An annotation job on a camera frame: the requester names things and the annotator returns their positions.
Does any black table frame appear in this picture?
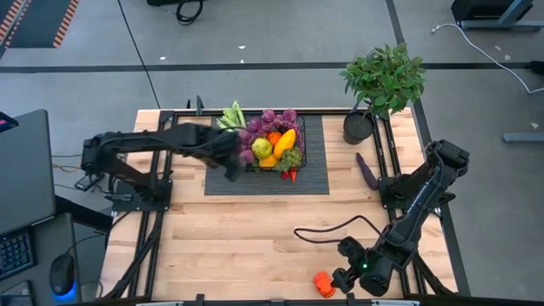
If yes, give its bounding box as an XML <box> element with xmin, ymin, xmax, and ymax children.
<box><xmin>76</xmin><ymin>108</ymin><xmax>544</xmax><ymax>306</ymax></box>

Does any thin black hanging cable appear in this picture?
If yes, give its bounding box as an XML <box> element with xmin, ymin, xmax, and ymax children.
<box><xmin>116</xmin><ymin>0</ymin><xmax>162</xmax><ymax>110</ymax></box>

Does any green grape bunch with leaf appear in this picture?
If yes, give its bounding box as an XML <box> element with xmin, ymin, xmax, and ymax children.
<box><xmin>274</xmin><ymin>146</ymin><xmax>304</xmax><ymax>173</ymax></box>

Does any laptop computer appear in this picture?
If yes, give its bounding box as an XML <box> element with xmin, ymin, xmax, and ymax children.
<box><xmin>0</xmin><ymin>109</ymin><xmax>57</xmax><ymax>235</ymax></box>

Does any black wire basket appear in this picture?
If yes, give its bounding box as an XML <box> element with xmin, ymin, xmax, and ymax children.
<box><xmin>236</xmin><ymin>113</ymin><xmax>309</xmax><ymax>173</ymax></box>

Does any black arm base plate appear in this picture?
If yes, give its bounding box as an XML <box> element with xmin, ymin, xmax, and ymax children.
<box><xmin>110</xmin><ymin>178</ymin><xmax>173</xmax><ymax>213</ymax></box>
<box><xmin>377</xmin><ymin>176</ymin><xmax>456</xmax><ymax>211</ymax></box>

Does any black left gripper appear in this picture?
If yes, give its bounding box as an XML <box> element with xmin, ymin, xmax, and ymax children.
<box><xmin>197</xmin><ymin>126</ymin><xmax>246</xmax><ymax>183</ymax></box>

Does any black camera cable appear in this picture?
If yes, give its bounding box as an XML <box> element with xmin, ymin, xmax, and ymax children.
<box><xmin>292</xmin><ymin>214</ymin><xmax>383</xmax><ymax>246</ymax></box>

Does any dark purple eggplant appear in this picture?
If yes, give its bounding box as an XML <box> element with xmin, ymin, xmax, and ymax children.
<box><xmin>355</xmin><ymin>151</ymin><xmax>381</xmax><ymax>191</ymax></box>

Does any black mat with striped edge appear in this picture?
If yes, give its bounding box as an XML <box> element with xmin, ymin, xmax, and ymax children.
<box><xmin>0</xmin><ymin>0</ymin><xmax>82</xmax><ymax>49</ymax></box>

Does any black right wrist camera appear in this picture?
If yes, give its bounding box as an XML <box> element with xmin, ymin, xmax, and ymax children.
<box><xmin>337</xmin><ymin>236</ymin><xmax>368</xmax><ymax>264</ymax></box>

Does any grey desk foot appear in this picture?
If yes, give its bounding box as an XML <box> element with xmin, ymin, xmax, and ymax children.
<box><xmin>502</xmin><ymin>131</ymin><xmax>544</xmax><ymax>145</ymax></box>

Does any large black display screen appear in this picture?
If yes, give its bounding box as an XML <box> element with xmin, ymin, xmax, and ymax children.
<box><xmin>0</xmin><ymin>110</ymin><xmax>20</xmax><ymax>134</ymax></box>

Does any black keyboard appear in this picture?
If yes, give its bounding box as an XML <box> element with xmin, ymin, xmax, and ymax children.
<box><xmin>0</xmin><ymin>229</ymin><xmax>37</xmax><ymax>281</ymax></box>

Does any green round fruit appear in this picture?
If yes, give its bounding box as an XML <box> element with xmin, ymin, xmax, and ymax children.
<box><xmin>251</xmin><ymin>136</ymin><xmax>275</xmax><ymax>161</ymax></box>

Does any grey computer desk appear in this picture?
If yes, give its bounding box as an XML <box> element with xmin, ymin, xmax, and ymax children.
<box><xmin>0</xmin><ymin>212</ymin><xmax>82</xmax><ymax>306</ymax></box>

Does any grey woven placemat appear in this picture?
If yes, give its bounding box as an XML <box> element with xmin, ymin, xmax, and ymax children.
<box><xmin>203</xmin><ymin>114</ymin><xmax>331</xmax><ymax>196</ymax></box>

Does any pale green celery stalk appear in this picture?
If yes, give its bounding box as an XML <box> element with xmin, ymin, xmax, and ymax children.
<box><xmin>215</xmin><ymin>99</ymin><xmax>248</xmax><ymax>131</ymax></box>

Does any yellow lemon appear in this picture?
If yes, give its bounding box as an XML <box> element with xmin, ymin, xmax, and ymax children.
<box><xmin>258</xmin><ymin>153</ymin><xmax>281</xmax><ymax>169</ymax></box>

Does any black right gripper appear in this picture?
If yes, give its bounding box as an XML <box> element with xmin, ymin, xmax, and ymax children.
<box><xmin>331</xmin><ymin>254</ymin><xmax>395</xmax><ymax>298</ymax></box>

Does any white floor cable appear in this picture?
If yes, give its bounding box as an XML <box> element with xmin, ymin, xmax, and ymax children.
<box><xmin>430</xmin><ymin>22</ymin><xmax>544</xmax><ymax>95</ymax></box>

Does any green potted plant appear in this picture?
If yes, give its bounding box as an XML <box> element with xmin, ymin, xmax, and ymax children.
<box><xmin>338</xmin><ymin>42</ymin><xmax>428</xmax><ymax>146</ymax></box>

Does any black coiled floor cable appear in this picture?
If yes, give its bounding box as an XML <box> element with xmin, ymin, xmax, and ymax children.
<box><xmin>175</xmin><ymin>0</ymin><xmax>206</xmax><ymax>26</ymax></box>

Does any black computer mouse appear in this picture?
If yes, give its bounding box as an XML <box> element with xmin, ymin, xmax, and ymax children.
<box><xmin>48</xmin><ymin>253</ymin><xmax>77</xmax><ymax>298</ymax></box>

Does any black desk with grey legs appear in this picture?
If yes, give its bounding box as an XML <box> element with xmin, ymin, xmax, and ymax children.
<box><xmin>450</xmin><ymin>0</ymin><xmax>544</xmax><ymax>32</ymax></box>

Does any orange bell pepper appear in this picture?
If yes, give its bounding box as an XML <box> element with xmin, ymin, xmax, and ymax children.
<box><xmin>313</xmin><ymin>271</ymin><xmax>337</xmax><ymax>299</ymax></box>

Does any red yellow mango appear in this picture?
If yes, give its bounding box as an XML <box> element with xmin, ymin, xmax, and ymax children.
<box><xmin>272</xmin><ymin>127</ymin><xmax>298</xmax><ymax>160</ymax></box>

